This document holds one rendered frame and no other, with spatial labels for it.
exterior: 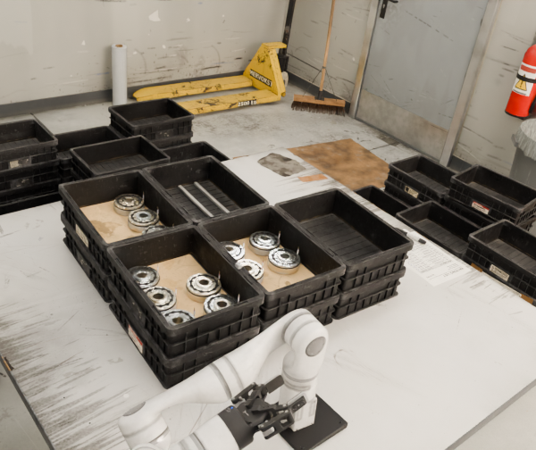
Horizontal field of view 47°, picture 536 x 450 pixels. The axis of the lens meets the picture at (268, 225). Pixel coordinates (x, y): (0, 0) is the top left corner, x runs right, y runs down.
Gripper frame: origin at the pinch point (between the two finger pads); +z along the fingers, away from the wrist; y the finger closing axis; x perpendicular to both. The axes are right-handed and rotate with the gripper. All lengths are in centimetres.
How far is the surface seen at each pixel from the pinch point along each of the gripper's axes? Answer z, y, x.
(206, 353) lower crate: -1, 54, 11
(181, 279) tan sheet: 6, 79, -2
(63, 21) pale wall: 73, 387, -113
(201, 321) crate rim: 0.0, 48.3, 0.4
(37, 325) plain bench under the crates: -35, 91, -7
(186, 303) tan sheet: 2, 69, 2
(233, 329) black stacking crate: 8, 55, 10
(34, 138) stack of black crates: 4, 253, -50
